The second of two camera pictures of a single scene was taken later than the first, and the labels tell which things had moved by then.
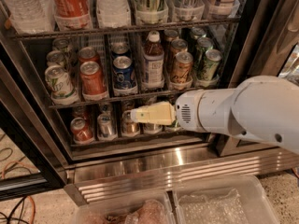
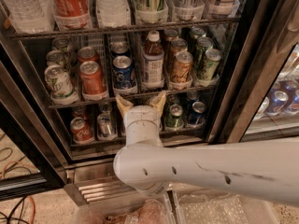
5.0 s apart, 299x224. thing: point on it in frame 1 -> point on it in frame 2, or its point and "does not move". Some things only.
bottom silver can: x=106 y=131 does not move
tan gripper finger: x=161 y=113 -> x=142 y=121
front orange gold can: x=181 y=67 does not move
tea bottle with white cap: x=153 y=63 does not move
